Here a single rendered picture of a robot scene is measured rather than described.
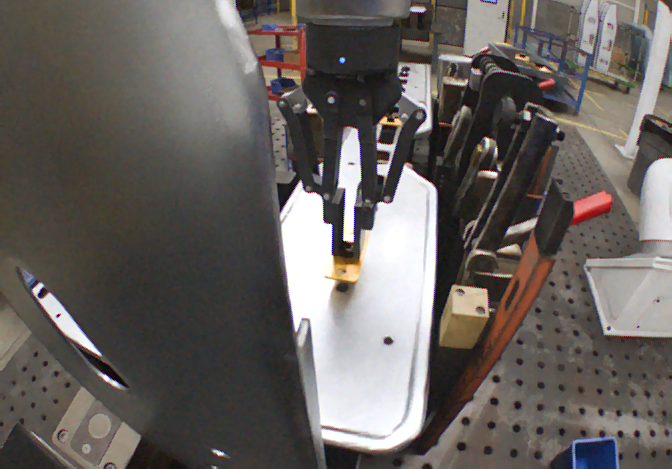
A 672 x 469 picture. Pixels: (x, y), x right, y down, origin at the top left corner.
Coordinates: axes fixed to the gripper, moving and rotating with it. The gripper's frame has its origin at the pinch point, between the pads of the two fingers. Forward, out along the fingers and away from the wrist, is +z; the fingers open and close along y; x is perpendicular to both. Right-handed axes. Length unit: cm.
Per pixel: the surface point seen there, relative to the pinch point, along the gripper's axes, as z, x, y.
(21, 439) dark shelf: 3.5, 33.6, 22.6
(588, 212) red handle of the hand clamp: -6.4, 1.0, -23.9
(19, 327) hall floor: 106, 4, 184
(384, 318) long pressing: 6.6, 6.2, -5.2
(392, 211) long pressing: 6.6, -12.5, -3.8
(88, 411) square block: 0.6, 26.9, 14.5
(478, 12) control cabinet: 3, -714, -114
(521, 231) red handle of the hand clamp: -2.7, 0.6, -17.6
